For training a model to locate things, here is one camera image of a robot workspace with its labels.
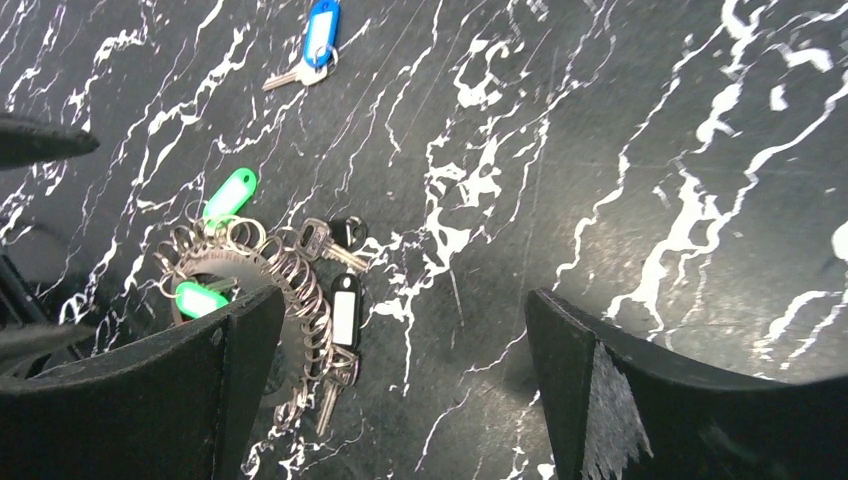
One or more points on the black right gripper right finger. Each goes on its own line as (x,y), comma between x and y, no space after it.
(620,407)

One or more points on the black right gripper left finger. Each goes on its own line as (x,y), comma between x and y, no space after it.
(178,404)

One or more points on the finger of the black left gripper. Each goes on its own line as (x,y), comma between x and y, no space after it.
(26,141)
(29,338)

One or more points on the key with green tag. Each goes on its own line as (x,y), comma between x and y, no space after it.
(230,197)
(196,300)

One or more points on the key with black tag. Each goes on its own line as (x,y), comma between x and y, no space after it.
(346,309)

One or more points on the plain silver key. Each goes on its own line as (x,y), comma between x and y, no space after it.
(315,242)

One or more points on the key with blue tag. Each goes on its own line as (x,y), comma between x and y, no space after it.
(318,50)

